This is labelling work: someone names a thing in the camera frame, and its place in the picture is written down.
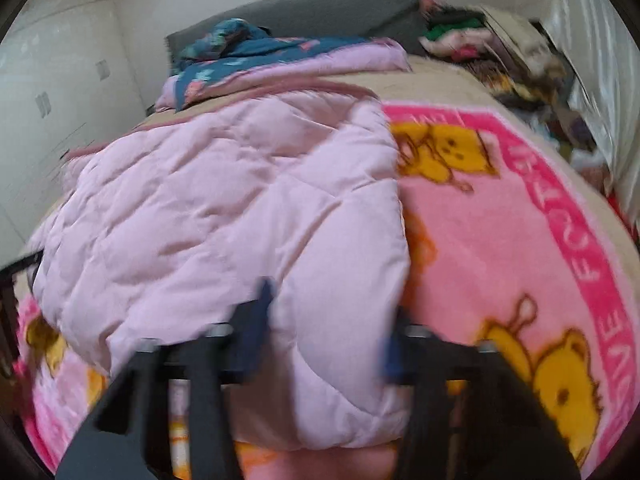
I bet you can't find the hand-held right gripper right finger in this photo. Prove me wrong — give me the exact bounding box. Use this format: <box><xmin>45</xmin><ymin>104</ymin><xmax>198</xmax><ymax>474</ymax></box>
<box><xmin>382</xmin><ymin>305</ymin><xmax>583</xmax><ymax>480</ymax></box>

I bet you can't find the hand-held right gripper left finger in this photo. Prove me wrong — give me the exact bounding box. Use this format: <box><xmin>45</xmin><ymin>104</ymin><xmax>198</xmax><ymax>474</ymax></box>
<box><xmin>55</xmin><ymin>277</ymin><xmax>276</xmax><ymax>480</ymax></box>

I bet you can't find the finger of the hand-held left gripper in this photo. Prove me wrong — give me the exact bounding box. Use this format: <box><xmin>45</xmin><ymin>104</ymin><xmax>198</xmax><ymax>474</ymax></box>
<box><xmin>0</xmin><ymin>251</ymin><xmax>46</xmax><ymax>283</ymax></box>

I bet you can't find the pink quilted jacket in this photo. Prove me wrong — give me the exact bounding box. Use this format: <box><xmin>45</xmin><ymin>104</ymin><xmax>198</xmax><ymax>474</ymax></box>
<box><xmin>30</xmin><ymin>82</ymin><xmax>416</xmax><ymax>453</ymax></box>

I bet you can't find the pile of clothes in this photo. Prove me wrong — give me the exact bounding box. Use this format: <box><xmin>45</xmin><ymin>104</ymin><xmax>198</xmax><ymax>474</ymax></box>
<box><xmin>417</xmin><ymin>0</ymin><xmax>616</xmax><ymax>196</ymax></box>

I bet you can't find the pink printed blanket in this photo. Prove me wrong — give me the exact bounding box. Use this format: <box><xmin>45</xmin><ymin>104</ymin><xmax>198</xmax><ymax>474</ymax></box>
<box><xmin>12</xmin><ymin>102</ymin><xmax>636</xmax><ymax>480</ymax></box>

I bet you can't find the white wardrobe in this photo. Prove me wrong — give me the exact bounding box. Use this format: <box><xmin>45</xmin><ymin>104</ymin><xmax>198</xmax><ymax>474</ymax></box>
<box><xmin>0</xmin><ymin>0</ymin><xmax>151</xmax><ymax>256</ymax></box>

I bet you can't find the blue floral quilt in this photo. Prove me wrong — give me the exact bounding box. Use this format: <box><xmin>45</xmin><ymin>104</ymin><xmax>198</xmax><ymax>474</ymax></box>
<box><xmin>155</xmin><ymin>19</ymin><xmax>413</xmax><ymax>113</ymax></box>

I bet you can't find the beige bed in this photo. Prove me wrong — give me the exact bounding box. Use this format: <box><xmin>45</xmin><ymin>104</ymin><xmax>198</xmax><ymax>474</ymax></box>
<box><xmin>120</xmin><ymin>55</ymin><xmax>640</xmax><ymax>241</ymax></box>

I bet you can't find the white satin curtain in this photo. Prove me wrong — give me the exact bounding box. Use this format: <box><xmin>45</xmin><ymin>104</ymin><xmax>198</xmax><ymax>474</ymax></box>
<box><xmin>540</xmin><ymin>0</ymin><xmax>640</xmax><ymax>221</ymax></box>

